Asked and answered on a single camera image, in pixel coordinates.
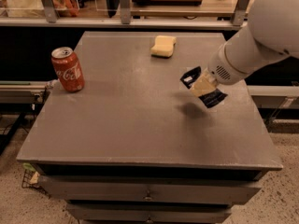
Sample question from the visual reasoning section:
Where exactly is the orange bag behind glass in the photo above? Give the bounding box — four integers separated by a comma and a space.
52, 0, 78, 17

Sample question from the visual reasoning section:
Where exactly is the dark blue rxbar wrapper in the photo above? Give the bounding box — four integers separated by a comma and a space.
180, 66, 227, 108

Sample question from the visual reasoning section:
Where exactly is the lower grey drawer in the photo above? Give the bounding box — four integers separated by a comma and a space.
66, 203, 231, 224

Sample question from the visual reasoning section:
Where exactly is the grey drawer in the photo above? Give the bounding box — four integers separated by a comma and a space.
38, 175, 261, 205
66, 203, 231, 224

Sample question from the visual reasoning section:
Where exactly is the metal rail frame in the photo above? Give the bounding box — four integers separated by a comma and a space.
0, 0, 254, 31

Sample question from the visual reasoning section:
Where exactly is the yellow sponge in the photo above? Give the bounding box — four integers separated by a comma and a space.
150, 35, 177, 58

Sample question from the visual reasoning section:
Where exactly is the grey drawer cabinet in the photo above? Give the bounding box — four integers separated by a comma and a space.
18, 32, 282, 209

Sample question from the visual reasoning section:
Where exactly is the upper grey drawer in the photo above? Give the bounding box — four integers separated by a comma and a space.
38, 175, 261, 205

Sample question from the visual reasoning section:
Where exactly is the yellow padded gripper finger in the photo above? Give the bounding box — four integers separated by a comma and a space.
190, 69, 218, 97

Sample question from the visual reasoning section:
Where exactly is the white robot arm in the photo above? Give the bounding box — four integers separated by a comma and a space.
190, 0, 299, 97

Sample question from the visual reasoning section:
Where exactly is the red coca-cola can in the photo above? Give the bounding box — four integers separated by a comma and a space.
51, 47, 85, 92

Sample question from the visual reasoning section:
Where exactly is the wire basket on floor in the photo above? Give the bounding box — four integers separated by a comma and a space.
21, 169, 46, 194

